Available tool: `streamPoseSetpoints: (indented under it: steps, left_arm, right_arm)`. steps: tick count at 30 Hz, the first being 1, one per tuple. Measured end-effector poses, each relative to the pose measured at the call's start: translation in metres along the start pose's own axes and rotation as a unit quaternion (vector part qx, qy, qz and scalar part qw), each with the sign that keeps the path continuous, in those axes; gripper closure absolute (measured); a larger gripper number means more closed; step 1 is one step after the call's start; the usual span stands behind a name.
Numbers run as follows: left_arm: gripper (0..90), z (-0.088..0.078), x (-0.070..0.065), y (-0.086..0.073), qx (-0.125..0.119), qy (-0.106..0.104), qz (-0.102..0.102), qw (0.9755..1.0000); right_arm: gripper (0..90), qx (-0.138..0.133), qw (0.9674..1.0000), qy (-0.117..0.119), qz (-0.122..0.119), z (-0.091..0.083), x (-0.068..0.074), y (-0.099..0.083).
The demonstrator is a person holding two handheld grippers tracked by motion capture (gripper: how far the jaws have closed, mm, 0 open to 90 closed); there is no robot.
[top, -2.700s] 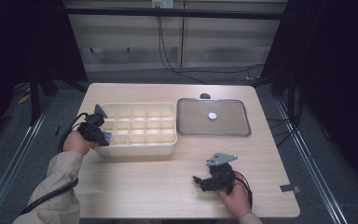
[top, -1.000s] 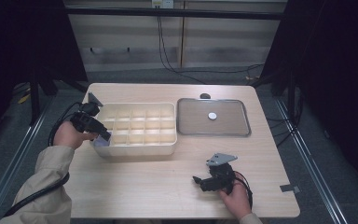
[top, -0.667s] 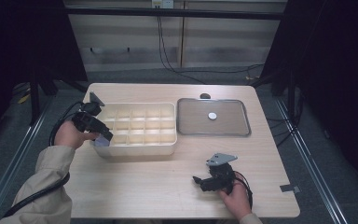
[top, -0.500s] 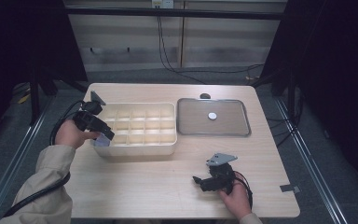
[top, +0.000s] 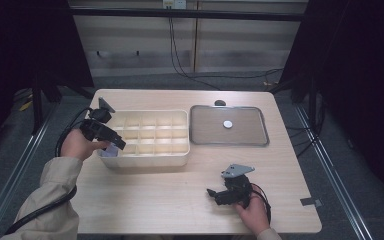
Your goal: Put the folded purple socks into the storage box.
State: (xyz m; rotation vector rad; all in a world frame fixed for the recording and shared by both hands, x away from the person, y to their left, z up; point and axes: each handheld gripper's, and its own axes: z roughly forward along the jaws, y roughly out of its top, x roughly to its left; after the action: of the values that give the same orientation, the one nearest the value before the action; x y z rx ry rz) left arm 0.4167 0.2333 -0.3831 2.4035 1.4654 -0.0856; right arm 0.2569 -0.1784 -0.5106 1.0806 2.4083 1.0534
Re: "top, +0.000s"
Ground white wall socket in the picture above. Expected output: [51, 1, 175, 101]
[162, 0, 188, 10]

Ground black hanging cable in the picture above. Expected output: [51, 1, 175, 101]
[168, 16, 223, 91]
[171, 16, 284, 80]

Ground cream divided storage box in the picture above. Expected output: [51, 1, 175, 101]
[95, 109, 191, 169]

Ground right hand-held gripper black cable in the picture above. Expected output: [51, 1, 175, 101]
[249, 182, 273, 225]

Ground person's left hand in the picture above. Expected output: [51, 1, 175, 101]
[59, 128, 111, 162]

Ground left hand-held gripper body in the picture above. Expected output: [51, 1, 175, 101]
[79, 96, 116, 141]

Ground black metal stand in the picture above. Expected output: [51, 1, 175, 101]
[268, 76, 324, 134]
[29, 66, 96, 136]

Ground black floor cables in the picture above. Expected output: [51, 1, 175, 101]
[286, 124, 318, 158]

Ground lilac sock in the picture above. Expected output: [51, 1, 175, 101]
[100, 143, 120, 158]

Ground aluminium floor rail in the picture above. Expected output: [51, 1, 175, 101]
[294, 105, 376, 240]
[0, 103, 59, 240]

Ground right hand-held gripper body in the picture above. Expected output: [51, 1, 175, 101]
[220, 163, 256, 210]

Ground dark curtain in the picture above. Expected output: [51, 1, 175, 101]
[279, 0, 384, 208]
[0, 0, 94, 161]

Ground person's right hand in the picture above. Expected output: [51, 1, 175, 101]
[234, 192, 271, 236]

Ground small yellow floor item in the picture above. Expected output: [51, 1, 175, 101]
[19, 99, 34, 112]

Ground black horizontal bar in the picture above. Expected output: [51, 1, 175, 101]
[69, 8, 309, 22]

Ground grey tape strip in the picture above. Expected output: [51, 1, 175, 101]
[299, 197, 324, 208]

